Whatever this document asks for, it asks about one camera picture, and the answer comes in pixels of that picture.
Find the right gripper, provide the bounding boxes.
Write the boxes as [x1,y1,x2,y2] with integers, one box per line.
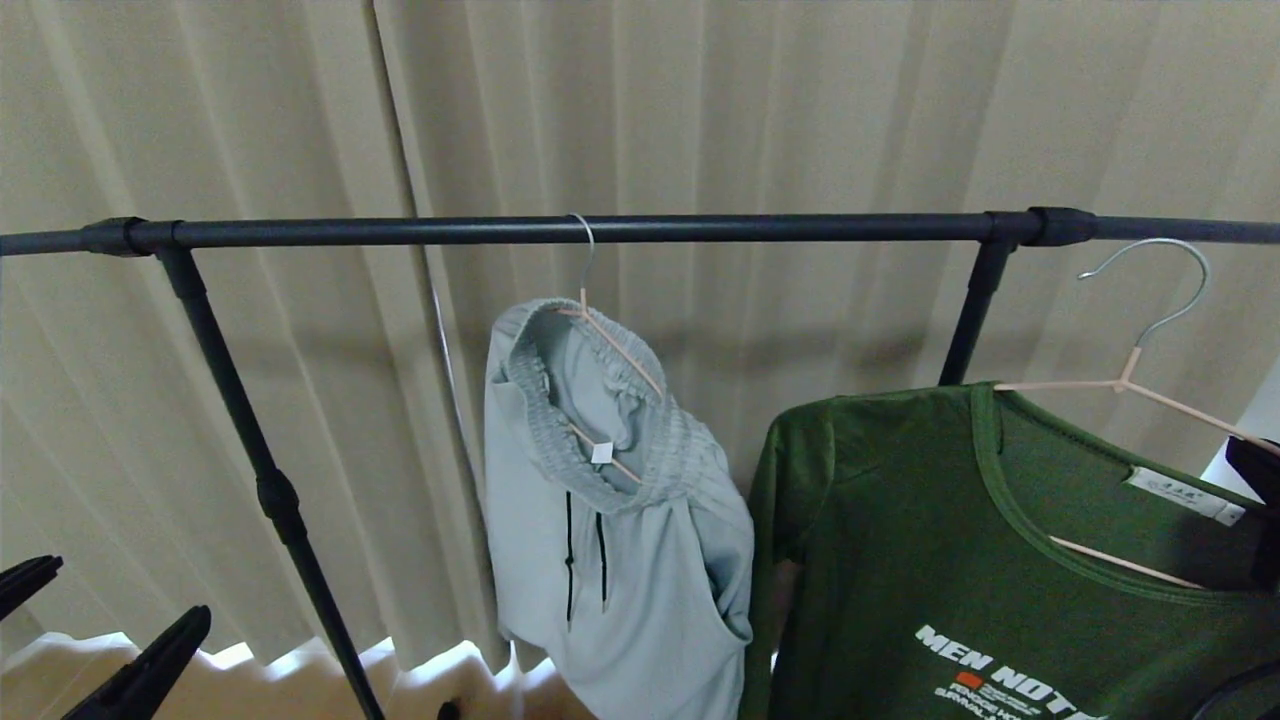
[1225,437,1280,591]

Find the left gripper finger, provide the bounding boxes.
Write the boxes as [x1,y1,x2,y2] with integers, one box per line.
[62,605,213,720]
[0,555,64,619]

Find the pink clothes hanger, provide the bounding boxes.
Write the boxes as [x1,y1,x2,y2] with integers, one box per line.
[555,212,666,486]
[993,238,1280,591]

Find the green garment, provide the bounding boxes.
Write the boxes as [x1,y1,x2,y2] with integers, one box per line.
[740,382,1280,720]

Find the pale grey shorts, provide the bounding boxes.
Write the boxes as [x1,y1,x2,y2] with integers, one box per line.
[484,297,755,720]

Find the black clothes rack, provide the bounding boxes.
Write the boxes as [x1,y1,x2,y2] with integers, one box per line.
[0,207,1280,720]

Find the beige curtain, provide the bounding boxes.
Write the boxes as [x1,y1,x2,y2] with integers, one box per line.
[0,0,1280,676]

